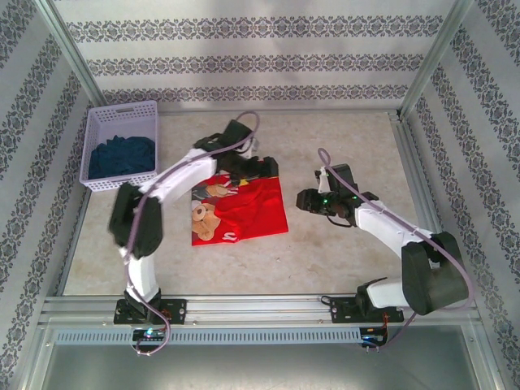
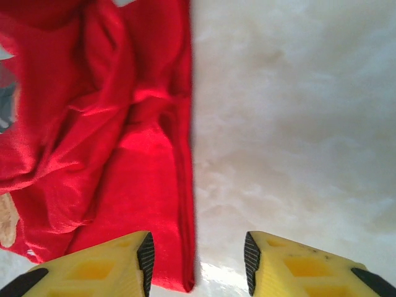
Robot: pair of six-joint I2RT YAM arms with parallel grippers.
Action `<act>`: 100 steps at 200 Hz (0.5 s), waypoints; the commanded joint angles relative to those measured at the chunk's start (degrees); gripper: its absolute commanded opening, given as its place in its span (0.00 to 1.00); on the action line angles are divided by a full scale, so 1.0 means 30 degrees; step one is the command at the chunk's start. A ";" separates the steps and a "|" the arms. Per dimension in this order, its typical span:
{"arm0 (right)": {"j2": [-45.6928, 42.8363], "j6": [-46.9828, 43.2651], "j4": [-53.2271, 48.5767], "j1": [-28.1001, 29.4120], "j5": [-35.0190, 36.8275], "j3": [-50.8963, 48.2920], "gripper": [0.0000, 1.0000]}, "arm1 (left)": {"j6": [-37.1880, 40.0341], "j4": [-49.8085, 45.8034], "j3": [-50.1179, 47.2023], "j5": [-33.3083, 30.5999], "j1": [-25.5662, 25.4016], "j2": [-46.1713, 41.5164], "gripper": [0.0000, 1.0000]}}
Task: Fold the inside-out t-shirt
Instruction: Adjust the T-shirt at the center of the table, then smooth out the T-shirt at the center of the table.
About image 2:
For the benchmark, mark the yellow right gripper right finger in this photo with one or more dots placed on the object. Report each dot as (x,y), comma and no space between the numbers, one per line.
(303,272)

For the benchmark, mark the red t-shirt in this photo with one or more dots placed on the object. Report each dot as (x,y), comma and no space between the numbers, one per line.
(108,123)

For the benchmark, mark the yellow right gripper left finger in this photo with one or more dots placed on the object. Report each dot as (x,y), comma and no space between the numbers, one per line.
(92,272)

